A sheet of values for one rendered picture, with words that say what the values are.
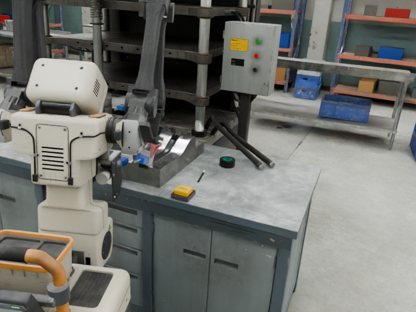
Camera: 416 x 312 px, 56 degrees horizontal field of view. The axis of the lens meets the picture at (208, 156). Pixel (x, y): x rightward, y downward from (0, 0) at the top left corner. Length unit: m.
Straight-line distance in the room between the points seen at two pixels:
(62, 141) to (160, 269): 0.94
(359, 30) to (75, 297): 7.40
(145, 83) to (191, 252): 0.84
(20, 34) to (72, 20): 9.52
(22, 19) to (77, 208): 0.66
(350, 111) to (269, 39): 3.07
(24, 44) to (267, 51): 1.33
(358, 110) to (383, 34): 3.02
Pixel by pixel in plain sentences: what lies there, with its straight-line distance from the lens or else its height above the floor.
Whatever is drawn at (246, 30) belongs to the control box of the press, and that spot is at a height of 1.43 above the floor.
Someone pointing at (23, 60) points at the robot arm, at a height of 1.36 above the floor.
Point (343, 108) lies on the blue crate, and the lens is 5.25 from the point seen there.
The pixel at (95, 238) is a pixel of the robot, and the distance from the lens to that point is 1.44.
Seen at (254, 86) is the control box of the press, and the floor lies 1.12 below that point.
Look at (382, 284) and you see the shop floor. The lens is 2.80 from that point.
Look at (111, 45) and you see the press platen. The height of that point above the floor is 1.27.
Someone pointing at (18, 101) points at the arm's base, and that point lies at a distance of 1.48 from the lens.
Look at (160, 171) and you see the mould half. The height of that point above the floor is 0.88.
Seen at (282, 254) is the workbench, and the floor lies 0.65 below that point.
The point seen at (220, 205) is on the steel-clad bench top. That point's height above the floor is 0.80.
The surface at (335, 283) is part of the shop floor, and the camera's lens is 2.68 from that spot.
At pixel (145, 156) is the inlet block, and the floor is 0.94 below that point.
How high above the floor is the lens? 1.60
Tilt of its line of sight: 22 degrees down
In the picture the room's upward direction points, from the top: 4 degrees clockwise
